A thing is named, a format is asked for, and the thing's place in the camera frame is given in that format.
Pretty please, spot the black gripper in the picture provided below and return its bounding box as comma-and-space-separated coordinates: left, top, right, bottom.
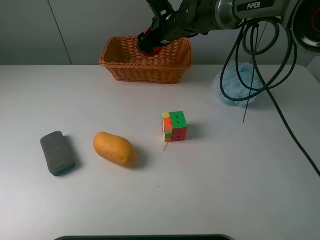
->
136, 0, 213, 53

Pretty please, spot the red apple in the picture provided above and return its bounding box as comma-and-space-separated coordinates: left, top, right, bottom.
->
137, 29, 163, 57

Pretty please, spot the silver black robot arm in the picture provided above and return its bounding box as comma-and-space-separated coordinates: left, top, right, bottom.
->
137, 0, 320, 56

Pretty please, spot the orange wicker basket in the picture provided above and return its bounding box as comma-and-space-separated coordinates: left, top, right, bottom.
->
99, 36, 193, 84

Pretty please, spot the multicoloured puzzle cube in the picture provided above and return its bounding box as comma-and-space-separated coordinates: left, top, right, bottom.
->
161, 111, 188, 143

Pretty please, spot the light blue bath pouf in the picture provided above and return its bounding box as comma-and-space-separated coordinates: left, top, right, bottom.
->
211, 60, 263, 107

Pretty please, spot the orange mango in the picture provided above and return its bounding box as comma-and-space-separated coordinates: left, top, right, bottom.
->
93, 132, 137, 167

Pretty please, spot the dark grey folded cloth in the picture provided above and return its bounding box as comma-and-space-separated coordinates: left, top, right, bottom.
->
40, 131, 77, 177

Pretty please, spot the thin black cable tie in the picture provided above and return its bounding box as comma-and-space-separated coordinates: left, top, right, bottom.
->
242, 24, 260, 124

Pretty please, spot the black looped cable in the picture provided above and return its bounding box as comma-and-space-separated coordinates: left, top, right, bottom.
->
219, 17, 320, 177

